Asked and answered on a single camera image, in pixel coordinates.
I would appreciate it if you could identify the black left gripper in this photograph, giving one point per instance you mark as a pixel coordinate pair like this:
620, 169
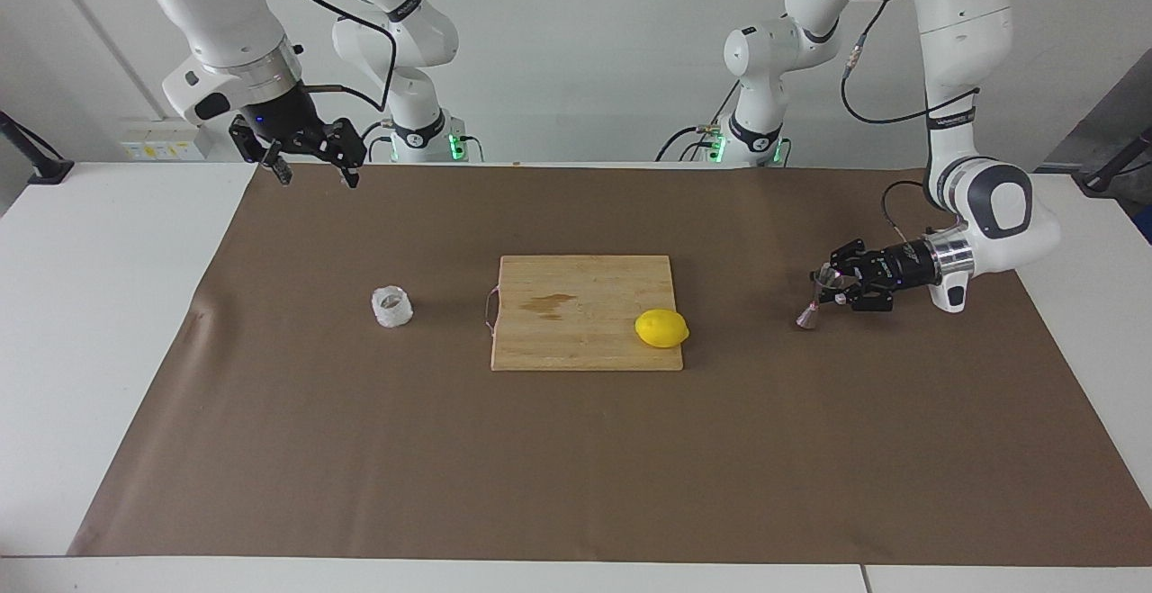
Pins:
903, 266

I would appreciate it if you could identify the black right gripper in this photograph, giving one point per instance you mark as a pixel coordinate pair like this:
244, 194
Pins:
284, 125

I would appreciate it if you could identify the steel double jigger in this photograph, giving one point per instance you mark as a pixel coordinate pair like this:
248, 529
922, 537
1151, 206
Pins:
806, 318

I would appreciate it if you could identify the clear textured glass cup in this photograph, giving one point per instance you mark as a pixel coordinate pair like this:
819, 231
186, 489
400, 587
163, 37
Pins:
392, 308

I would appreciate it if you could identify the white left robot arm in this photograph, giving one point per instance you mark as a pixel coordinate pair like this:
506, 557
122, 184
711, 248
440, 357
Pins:
963, 26

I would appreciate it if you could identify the yellow lemon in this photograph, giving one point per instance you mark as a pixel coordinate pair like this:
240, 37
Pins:
661, 328

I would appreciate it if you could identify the black clamp stand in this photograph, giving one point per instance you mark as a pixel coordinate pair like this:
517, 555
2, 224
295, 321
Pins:
1111, 175
40, 168

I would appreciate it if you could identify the wooden cutting board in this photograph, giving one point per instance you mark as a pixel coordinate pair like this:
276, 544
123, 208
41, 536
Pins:
585, 332

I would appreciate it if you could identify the blue object at table edge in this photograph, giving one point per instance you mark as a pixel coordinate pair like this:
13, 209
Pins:
1146, 229

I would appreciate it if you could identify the dark grey partition panel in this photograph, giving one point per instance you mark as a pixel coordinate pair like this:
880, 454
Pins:
1111, 103

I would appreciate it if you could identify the brown paper table mat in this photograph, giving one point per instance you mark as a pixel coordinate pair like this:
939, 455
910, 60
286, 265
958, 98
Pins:
540, 467

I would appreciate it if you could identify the white wall socket box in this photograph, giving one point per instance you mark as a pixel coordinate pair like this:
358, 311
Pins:
166, 139

